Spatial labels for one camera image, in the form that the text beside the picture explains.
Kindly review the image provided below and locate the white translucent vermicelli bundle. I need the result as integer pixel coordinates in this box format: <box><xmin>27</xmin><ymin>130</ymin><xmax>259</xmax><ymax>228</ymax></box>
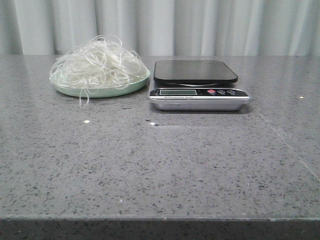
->
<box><xmin>49</xmin><ymin>35</ymin><xmax>148</xmax><ymax>106</ymax></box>

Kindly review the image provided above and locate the silver black kitchen scale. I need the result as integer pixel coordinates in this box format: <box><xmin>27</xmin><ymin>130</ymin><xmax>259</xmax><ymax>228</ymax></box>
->
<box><xmin>149</xmin><ymin>60</ymin><xmax>251</xmax><ymax>111</ymax></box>

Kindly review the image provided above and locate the light green round plate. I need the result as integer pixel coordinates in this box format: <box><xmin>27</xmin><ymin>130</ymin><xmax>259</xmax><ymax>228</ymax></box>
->
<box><xmin>53</xmin><ymin>70</ymin><xmax>151</xmax><ymax>99</ymax></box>

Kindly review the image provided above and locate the white pleated curtain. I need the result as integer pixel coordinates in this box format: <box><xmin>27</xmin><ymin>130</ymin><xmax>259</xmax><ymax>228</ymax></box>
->
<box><xmin>0</xmin><ymin>0</ymin><xmax>320</xmax><ymax>56</ymax></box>

